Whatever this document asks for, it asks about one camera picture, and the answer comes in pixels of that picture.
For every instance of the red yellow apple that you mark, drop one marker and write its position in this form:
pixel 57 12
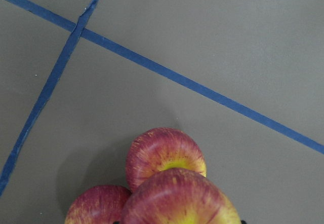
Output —
pixel 178 195
pixel 99 204
pixel 160 149

